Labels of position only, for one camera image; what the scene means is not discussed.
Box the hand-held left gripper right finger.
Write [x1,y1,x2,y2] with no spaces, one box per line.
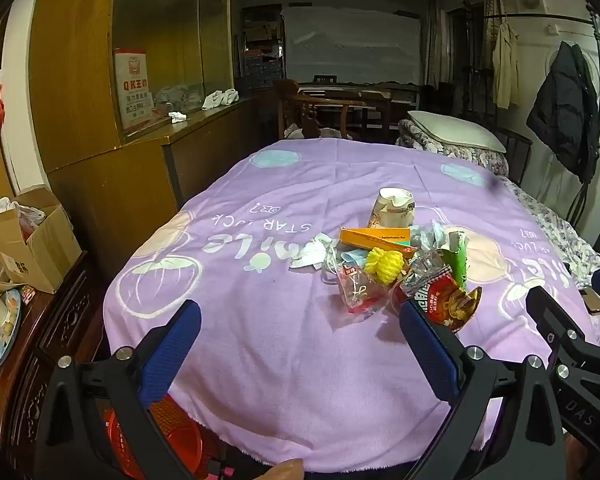
[399,301,568,480]

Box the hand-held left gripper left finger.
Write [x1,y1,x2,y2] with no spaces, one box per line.
[32,300,202,480]

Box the red snack packet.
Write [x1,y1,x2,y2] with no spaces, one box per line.
[400,270,483,331]

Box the red mesh basket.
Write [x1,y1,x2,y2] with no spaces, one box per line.
[105,395,206,480]

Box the clear plastic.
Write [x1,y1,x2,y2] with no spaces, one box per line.
[405,250,448,281]

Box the clear wrapper with red print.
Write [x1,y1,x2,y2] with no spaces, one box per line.
[337,255,386,313]

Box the green packet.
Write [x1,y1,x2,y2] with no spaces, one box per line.
[440,230,468,286]

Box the yellow knitted ball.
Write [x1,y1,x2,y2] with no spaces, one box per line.
[365,247,406,283]

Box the blue face mask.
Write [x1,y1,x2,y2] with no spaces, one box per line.
[410,220,448,251]

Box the orange cardboard box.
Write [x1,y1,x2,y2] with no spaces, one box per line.
[340,227,416,261]

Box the patterned paper cup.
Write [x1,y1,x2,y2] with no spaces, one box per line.
[367,187,416,231]

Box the white tissue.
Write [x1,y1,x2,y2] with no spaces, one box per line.
[289,232,338,271]

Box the smartphone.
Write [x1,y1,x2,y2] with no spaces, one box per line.
[580,287,600,316]

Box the floral bed sheet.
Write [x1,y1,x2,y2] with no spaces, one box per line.
[500,175,600,291]

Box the black metal rack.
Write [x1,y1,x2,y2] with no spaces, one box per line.
[480,2,600,226]

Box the dark carved wooden sideboard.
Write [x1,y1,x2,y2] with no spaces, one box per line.
[0,250,111,480]

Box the purple printed blanket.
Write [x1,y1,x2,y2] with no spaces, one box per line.
[102,137,600,473]

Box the light wooden cabinet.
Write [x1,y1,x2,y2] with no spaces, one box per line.
[27,0,261,291]

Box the blue rimmed plate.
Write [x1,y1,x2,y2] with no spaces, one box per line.
[0,287,23,372]

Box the folded floral quilt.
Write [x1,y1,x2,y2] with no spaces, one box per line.
[395,119,511,177]

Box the black jacket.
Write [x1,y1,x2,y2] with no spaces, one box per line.
[526,42,600,183]

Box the white pillow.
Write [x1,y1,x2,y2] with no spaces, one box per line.
[407,110,507,156]

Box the white plastic bag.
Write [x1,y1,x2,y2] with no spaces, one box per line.
[0,197,46,241]

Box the beige garment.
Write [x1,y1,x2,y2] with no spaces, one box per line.
[491,20,521,111]

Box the red and white poster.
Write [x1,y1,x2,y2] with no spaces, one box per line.
[114,49,156,133]

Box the wooden chair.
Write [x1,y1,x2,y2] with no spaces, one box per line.
[272,79,366,138]

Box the patterned curtain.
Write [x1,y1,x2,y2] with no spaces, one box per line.
[426,0,503,116]

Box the storage shelf with boxes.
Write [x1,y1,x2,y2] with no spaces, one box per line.
[240,5,286,91]

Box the white wall sheet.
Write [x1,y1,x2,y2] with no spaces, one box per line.
[282,6,422,85]

